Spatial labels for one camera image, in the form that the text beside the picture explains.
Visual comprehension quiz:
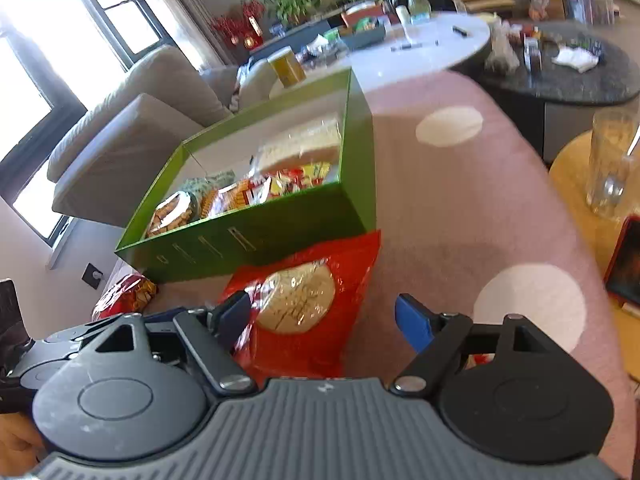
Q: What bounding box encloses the glass mug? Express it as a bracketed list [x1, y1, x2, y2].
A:
[585, 108, 640, 219]

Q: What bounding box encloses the clear storage box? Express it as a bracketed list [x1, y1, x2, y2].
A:
[562, 0, 616, 24]

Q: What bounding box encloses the dark jar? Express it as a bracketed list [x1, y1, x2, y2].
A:
[523, 39, 544, 71]

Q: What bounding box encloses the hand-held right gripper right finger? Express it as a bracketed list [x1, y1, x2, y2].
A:
[392, 294, 558, 395]

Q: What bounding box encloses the green cracker packet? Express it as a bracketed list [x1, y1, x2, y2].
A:
[144, 169, 237, 240]

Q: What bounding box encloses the white round coffee table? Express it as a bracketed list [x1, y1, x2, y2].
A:
[270, 12, 494, 107]

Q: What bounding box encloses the yellow cracker packet red label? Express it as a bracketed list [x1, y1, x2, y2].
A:
[91, 272, 159, 322]

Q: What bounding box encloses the person's left hand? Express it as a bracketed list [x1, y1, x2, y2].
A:
[0, 414, 49, 479]

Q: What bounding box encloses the white sheer curtain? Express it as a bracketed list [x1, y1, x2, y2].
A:
[134, 0, 227, 67]

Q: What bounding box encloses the red flower decoration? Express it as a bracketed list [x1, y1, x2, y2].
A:
[209, 0, 267, 52]

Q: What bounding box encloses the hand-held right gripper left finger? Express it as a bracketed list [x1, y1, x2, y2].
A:
[87, 291, 257, 395]

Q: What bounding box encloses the red cookie packet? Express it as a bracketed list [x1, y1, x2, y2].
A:
[220, 229, 382, 380]

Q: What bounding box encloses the green cardboard box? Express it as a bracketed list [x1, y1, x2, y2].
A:
[115, 69, 377, 284]

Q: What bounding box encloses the long pale yellow snack packet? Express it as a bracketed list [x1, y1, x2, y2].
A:
[256, 116, 345, 173]

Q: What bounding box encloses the beige sofa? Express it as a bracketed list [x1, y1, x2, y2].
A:
[47, 44, 282, 229]

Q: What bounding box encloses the dark framed window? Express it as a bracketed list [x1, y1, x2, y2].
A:
[0, 30, 87, 252]
[65, 0, 172, 67]

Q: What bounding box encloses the red-cased phone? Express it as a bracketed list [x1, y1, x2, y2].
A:
[602, 214, 640, 309]

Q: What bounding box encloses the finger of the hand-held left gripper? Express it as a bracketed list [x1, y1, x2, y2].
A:
[144, 310, 177, 335]

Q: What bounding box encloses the orange box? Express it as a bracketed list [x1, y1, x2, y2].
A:
[342, 3, 386, 26]

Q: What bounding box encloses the dark wall socket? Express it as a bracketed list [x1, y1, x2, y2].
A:
[82, 263, 106, 289]

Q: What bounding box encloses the orange snack packet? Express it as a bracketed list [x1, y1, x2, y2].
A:
[207, 179, 263, 217]

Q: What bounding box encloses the blue-grey basket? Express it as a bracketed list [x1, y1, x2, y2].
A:
[339, 24, 387, 50]

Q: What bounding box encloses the pink dotted tablecloth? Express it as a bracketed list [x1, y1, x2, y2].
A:
[100, 67, 636, 480]

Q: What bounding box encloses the yellow wooden side table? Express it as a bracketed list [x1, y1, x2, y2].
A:
[548, 129, 640, 378]

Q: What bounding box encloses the white tissue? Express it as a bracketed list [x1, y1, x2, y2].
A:
[552, 45, 600, 74]

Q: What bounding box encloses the dark round table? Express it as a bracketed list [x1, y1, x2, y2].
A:
[450, 21, 640, 109]

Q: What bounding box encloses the yellow can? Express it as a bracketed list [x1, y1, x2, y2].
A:
[267, 45, 307, 89]

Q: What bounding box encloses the clear plastic bag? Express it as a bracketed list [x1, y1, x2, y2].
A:
[487, 17, 521, 71]

